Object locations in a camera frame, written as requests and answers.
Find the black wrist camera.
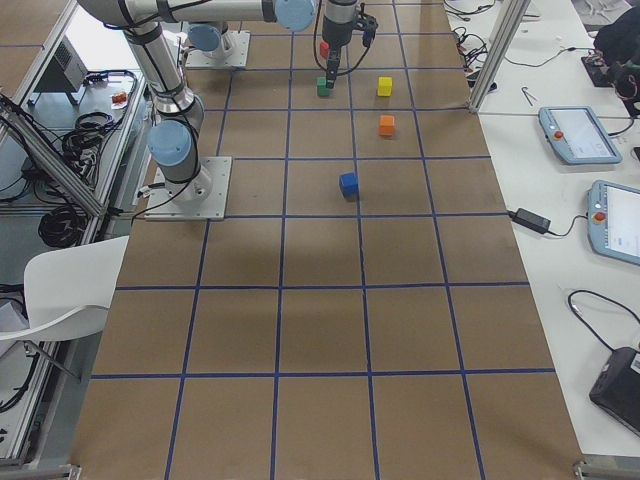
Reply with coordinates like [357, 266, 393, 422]
[356, 11, 379, 49]

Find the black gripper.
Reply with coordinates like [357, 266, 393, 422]
[322, 0, 357, 89]

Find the aluminium frame post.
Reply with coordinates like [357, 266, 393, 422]
[468, 0, 530, 113]

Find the black power adapter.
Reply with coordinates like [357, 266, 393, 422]
[508, 208, 551, 234]

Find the upper teach pendant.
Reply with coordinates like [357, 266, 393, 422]
[537, 106, 622, 165]

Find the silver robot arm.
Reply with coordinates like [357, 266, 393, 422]
[187, 21, 232, 57]
[80, 1, 378, 202]

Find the teach pendant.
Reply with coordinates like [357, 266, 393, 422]
[537, 106, 622, 165]
[587, 180, 639, 265]

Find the grey control box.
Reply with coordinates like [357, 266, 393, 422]
[34, 36, 89, 105]

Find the white plastic chair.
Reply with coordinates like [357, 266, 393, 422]
[1, 236, 129, 342]

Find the orange wooden block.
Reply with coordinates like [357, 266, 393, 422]
[378, 114, 396, 138]

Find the red wooden block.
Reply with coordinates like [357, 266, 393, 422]
[319, 40, 330, 59]

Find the lower teach pendant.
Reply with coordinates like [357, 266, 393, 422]
[587, 180, 639, 265]

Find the green wooden block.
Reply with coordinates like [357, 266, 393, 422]
[316, 76, 332, 98]

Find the yellow wooden block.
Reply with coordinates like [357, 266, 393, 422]
[376, 76, 393, 98]

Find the black device lower right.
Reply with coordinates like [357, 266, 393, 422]
[589, 347, 639, 435]

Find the blue wooden block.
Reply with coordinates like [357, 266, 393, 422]
[339, 172, 359, 200]

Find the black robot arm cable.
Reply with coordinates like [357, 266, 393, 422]
[313, 0, 371, 77]

